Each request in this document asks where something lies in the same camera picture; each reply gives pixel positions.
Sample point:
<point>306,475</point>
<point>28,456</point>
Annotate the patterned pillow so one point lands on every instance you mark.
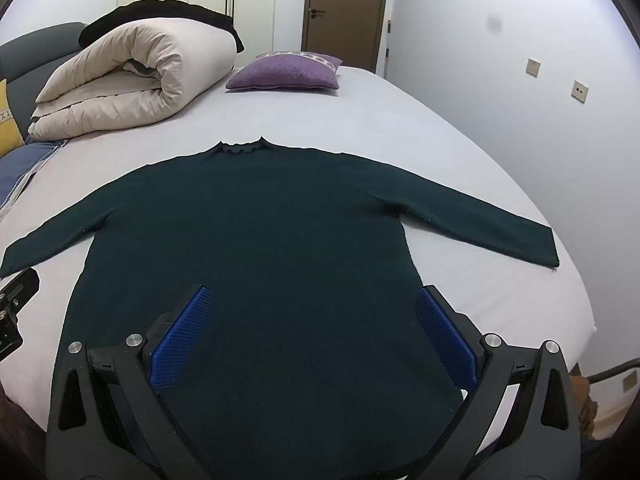
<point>325,60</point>

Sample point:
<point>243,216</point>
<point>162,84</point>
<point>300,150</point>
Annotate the brown door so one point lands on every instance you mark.
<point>345,5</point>

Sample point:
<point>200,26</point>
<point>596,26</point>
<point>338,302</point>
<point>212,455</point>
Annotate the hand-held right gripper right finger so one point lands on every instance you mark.
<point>445,335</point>

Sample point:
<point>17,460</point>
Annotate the grey headboard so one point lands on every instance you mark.
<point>30,55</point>

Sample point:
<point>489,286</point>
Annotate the black cloth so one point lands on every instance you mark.
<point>165,10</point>

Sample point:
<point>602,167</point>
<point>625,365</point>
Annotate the beige wall socket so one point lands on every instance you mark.
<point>533,67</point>
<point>580,91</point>

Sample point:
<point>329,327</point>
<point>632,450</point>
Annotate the yellow cushion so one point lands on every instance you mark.
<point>7,130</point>

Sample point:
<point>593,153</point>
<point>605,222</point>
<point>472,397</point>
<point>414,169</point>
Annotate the white-sheeted bed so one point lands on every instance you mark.
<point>400,125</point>

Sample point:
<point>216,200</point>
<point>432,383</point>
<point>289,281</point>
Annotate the cream rolled duvet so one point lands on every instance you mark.
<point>125,85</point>

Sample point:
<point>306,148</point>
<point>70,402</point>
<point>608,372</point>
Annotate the blue blanket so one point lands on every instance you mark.
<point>20,165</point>

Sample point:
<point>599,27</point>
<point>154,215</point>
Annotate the brown object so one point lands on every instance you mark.
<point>585,405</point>

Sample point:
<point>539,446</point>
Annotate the dark green sweater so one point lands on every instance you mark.
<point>280,240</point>

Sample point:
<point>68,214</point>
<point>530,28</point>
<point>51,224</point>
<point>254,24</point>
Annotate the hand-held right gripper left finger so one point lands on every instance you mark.
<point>182,340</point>

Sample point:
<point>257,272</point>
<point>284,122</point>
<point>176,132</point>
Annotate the purple pillow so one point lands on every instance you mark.
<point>285,72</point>

